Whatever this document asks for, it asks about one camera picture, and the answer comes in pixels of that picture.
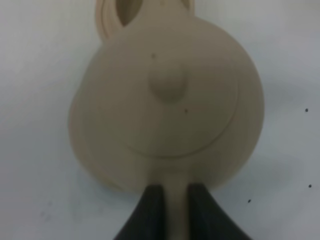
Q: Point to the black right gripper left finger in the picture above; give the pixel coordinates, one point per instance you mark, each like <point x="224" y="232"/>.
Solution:
<point x="148" y="220"/>

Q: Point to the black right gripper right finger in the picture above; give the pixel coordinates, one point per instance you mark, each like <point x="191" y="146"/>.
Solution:
<point x="207" y="220"/>

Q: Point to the beige teapot with lid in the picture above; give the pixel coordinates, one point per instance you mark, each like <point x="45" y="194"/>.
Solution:
<point x="169" y="100"/>

